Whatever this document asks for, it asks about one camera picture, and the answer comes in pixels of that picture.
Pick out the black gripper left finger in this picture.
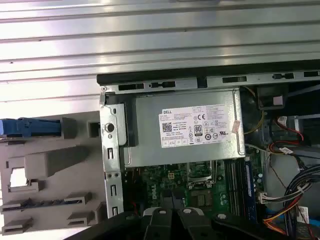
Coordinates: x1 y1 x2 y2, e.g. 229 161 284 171
63 189 174 240

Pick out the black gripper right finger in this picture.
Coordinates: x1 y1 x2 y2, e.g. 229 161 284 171
173 189 287 240

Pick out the hard disk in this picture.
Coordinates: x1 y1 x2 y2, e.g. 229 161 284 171
0 116 62 138

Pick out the grey chipset heatsink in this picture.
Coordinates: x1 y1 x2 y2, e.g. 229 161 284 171
191 191 214 209

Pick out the green Dell motherboard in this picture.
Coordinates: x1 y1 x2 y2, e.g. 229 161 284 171
123 159 266 226

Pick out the CPU socket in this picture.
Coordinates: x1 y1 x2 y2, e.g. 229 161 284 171
186 161 218 191

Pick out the black RAM slot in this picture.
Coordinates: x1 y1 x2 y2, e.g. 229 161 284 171
224 159 245 216

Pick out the blue RAM stick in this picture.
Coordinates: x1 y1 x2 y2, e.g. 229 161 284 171
243 159 259 223

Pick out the open black silver PC case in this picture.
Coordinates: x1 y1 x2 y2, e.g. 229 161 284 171
96 69 320 240

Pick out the orange yellow wire bundle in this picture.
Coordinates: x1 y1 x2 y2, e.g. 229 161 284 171
262 197 302 230

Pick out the black wire bundle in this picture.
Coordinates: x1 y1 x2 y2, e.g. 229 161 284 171
283 154 320 227

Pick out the red wire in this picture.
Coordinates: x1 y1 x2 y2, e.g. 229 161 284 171
274 117 305 144

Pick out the black fan duct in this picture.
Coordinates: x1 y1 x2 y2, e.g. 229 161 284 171
254 84 289 111

